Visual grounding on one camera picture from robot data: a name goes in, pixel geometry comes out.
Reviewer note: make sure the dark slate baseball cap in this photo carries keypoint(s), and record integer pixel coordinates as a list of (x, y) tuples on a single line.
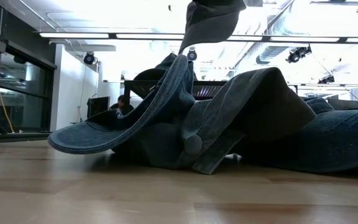
[(148, 76)]

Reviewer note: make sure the blue denim baseball cap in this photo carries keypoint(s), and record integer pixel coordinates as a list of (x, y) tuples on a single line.
[(82, 140)]

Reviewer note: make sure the black perforated metal stand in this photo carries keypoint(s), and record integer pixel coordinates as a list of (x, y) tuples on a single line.
[(135, 85)]

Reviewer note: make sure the person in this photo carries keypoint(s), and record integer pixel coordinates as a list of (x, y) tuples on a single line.
[(123, 104)]

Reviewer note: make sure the black ceiling spotlight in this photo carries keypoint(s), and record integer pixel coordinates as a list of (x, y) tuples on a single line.
[(89, 58), (192, 55)]

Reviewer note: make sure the black computer monitor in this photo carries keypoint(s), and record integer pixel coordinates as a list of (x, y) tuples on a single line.
[(98, 106)]

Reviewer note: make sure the long ceiling light strip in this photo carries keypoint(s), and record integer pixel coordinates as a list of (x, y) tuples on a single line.
[(73, 35)]

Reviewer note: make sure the black stage light cluster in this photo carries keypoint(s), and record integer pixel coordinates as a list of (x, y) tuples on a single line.
[(297, 55), (326, 80)]

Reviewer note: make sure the black framed glass partition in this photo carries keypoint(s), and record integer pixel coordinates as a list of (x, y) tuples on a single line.
[(26, 93)]

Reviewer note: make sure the grey background monitor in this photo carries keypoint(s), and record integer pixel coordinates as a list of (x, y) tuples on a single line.
[(343, 104)]

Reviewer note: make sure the ribbed ceiling duct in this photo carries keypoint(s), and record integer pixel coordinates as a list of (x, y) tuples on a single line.
[(272, 53)]

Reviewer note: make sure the black metal table frame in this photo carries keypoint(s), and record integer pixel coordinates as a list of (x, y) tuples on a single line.
[(17, 137)]

